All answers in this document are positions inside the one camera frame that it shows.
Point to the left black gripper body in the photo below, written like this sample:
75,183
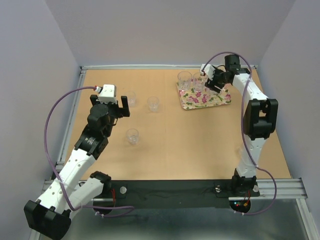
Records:
113,109

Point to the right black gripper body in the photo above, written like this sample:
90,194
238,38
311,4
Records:
219,76

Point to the large clear tumbler glass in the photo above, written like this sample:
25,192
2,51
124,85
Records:
184,80

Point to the small clear glass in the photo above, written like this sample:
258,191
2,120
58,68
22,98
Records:
131,98
153,103
132,136
240,151

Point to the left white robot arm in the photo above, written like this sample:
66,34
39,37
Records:
52,213

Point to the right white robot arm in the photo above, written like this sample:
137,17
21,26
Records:
258,116

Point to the floral patterned tray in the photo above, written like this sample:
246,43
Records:
190,99

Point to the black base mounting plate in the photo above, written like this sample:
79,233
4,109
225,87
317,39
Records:
169,194

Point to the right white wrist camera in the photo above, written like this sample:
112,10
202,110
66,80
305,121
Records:
207,70

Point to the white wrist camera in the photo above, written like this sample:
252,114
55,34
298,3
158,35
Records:
107,93
207,70

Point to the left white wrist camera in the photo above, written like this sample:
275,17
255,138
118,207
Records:
107,93

